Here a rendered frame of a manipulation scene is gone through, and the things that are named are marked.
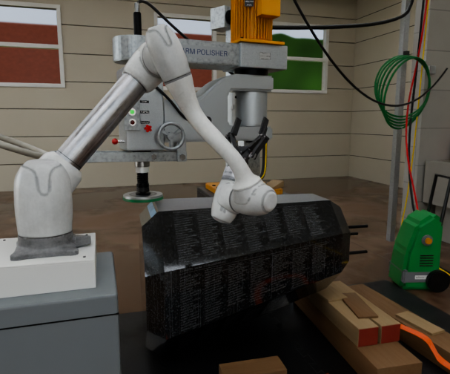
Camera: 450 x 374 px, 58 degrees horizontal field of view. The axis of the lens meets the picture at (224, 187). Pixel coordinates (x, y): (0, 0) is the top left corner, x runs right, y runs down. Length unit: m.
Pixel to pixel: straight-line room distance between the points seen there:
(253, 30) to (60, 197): 1.54
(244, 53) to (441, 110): 3.09
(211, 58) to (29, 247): 1.40
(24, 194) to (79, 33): 7.19
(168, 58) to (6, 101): 7.07
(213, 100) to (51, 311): 1.44
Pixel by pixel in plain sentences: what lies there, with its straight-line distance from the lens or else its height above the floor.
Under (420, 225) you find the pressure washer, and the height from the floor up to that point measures 0.50.
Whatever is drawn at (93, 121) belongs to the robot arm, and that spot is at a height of 1.27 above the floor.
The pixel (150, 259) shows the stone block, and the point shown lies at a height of 0.62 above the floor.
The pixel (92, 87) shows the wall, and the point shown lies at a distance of 8.24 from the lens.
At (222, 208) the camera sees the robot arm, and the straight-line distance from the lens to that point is 1.48.
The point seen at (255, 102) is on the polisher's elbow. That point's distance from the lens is 2.38.
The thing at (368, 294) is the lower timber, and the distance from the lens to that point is 2.98.
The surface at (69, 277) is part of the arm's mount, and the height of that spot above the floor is 0.84.
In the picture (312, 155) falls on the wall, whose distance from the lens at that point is 9.45.
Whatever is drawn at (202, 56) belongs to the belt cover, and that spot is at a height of 1.61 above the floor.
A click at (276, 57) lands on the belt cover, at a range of 2.43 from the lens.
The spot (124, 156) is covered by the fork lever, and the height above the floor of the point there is 1.10.
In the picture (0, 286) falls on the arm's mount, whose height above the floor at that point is 0.84.
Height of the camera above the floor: 1.27
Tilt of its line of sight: 9 degrees down
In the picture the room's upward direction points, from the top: straight up
